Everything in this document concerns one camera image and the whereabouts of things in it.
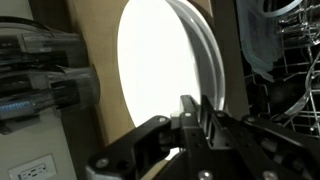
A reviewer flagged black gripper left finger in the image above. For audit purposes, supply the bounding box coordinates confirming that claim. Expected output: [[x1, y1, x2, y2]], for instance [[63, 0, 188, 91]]
[[85, 94, 214, 180]]

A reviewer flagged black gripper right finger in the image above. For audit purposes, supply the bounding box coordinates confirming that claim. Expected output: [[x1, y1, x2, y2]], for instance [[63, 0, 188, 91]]
[[199, 96, 320, 180]]

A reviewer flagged white dinner plate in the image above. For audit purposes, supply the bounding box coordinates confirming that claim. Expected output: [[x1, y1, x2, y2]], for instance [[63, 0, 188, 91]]
[[117, 0, 203, 161]]

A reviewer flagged small white plate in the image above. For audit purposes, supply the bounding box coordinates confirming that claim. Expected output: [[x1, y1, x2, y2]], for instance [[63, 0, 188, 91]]
[[165, 0, 227, 112]]

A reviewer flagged plastic food container with lid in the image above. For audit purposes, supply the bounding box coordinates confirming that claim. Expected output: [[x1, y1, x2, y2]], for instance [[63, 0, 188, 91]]
[[235, 0, 285, 83]]

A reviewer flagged white wall outlet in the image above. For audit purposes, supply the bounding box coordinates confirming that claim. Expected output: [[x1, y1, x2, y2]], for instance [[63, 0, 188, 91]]
[[8, 153, 58, 180]]

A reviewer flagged round ring-shaped lid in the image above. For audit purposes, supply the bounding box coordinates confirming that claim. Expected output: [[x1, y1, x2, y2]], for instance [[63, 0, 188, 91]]
[[262, 0, 304, 18]]

